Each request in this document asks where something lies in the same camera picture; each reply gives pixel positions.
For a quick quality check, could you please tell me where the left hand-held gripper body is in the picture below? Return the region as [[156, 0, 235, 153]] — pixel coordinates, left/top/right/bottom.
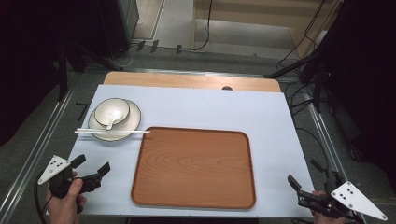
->
[[36, 154, 103, 200]]

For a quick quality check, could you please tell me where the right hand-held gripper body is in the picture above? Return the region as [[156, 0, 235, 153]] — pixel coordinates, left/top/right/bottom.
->
[[297, 169, 389, 224]]

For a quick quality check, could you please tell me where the white chopstick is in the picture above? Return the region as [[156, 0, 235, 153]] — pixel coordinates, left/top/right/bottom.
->
[[76, 127, 148, 133], [74, 130, 151, 135]]

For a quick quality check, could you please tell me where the white ceramic spoon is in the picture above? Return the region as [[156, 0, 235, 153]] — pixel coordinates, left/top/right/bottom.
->
[[106, 109, 124, 131]]

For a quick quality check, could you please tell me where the white plate with dark rim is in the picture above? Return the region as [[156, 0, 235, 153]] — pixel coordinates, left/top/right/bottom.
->
[[87, 98, 142, 142]]

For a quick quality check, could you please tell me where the white bowl with dark rim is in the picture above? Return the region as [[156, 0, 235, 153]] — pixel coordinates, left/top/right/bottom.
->
[[93, 97, 131, 128]]

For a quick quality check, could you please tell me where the wood-grain serving tray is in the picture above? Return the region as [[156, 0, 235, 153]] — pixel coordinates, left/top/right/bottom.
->
[[130, 126, 257, 210]]

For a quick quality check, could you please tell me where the person's right hand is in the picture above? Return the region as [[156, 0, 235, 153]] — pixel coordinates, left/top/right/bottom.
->
[[310, 189, 347, 224]]

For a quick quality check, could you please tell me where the person's left hand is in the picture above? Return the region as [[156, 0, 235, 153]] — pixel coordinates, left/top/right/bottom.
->
[[45, 171, 88, 224]]

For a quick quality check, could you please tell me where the dark curtain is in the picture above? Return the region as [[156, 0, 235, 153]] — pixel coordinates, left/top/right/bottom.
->
[[312, 0, 396, 194], [0, 0, 104, 147]]

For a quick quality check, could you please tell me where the black stand leg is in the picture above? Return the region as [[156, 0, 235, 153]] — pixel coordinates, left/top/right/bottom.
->
[[263, 49, 320, 79], [66, 40, 124, 72]]

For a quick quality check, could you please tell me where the white table sheet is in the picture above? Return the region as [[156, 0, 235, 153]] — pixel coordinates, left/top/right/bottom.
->
[[66, 84, 316, 217]]

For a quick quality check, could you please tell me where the dark glass cabinet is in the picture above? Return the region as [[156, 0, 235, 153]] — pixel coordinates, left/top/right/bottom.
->
[[96, 0, 140, 59]]

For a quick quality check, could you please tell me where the metal floor rail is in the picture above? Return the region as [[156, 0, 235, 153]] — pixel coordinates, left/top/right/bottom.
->
[[0, 90, 76, 223], [306, 92, 368, 224]]

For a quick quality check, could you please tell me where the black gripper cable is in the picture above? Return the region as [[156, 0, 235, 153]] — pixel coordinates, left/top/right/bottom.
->
[[33, 172, 52, 224]]

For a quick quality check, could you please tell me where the black stand post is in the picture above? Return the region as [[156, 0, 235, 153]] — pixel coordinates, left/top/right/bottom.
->
[[312, 59, 325, 114], [57, 43, 69, 102]]

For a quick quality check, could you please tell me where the white floor cable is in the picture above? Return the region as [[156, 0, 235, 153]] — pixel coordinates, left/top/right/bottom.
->
[[110, 43, 139, 70]]

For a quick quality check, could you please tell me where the thin black cable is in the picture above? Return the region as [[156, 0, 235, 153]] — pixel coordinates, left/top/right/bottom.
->
[[276, 0, 328, 74]]

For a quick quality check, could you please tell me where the black hanging cable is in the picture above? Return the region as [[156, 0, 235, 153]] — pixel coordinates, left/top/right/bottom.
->
[[181, 0, 214, 52]]

